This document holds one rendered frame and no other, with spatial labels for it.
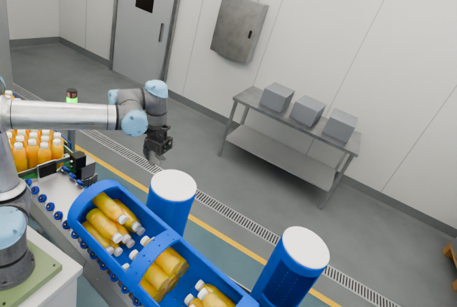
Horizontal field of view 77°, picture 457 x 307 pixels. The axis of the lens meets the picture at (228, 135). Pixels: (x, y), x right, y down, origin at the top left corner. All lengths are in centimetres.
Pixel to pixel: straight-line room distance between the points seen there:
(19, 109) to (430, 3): 392
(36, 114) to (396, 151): 415
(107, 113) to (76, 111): 8
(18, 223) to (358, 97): 384
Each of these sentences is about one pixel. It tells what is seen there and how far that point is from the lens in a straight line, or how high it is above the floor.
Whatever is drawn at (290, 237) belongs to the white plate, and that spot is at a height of 104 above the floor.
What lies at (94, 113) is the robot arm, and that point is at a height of 179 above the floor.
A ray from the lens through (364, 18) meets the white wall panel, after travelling 409.
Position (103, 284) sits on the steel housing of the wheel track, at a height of 88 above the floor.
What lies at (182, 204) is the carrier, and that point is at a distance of 175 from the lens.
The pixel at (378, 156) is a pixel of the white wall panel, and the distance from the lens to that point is 448.
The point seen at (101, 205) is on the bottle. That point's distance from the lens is 147.
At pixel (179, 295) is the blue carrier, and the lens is 147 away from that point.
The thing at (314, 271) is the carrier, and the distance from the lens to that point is 175.
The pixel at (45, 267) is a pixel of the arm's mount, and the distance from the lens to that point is 128.
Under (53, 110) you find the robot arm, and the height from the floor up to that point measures 179.
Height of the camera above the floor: 222
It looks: 29 degrees down
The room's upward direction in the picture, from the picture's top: 18 degrees clockwise
